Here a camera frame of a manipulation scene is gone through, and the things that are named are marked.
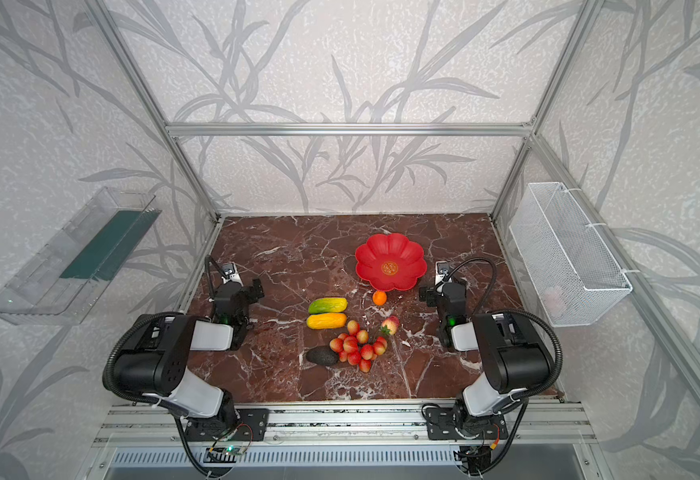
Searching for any fake red green apple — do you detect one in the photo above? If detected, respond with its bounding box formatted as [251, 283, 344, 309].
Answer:
[380, 316, 400, 336]

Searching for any small fake orange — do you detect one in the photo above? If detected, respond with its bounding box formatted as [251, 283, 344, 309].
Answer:
[372, 290, 388, 306]

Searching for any green yellow fake mango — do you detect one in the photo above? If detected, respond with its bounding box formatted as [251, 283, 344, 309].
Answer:
[308, 297, 348, 315]

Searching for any dark fake avocado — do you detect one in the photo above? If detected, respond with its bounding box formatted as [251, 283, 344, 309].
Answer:
[305, 345, 339, 367]

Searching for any fake red grape bunch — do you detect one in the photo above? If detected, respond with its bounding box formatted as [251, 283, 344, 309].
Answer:
[328, 320, 390, 373]

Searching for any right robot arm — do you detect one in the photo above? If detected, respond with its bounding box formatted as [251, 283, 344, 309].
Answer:
[419, 257, 564, 422]

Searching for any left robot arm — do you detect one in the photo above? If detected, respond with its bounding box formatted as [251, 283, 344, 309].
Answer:
[102, 278, 264, 428]

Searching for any red flower-shaped fruit bowl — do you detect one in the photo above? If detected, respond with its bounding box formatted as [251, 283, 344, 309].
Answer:
[355, 233, 427, 292]

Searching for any pink object in basket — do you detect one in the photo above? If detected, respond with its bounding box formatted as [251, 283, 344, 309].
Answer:
[541, 285, 567, 318]

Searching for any green circuit board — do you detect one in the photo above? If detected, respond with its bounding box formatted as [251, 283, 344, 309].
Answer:
[204, 445, 247, 464]

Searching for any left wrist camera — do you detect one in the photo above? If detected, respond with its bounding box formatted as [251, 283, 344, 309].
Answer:
[216, 262, 243, 285]

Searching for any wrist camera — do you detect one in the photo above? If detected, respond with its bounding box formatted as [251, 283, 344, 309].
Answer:
[216, 262, 243, 285]
[435, 261, 452, 285]

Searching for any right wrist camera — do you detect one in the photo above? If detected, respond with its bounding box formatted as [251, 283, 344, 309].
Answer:
[435, 261, 452, 285]

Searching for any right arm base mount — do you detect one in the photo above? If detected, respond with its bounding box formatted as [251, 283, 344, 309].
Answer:
[420, 403, 509, 442]

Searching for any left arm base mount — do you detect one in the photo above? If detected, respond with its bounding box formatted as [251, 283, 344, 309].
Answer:
[184, 408, 270, 442]

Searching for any white wire mesh basket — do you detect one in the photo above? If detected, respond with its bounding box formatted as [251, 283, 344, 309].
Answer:
[509, 182, 633, 327]

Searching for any aluminium front rail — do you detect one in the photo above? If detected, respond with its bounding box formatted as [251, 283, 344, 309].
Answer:
[92, 396, 597, 448]

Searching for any clear acrylic wall shelf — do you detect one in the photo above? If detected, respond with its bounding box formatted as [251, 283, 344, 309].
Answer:
[0, 187, 161, 326]

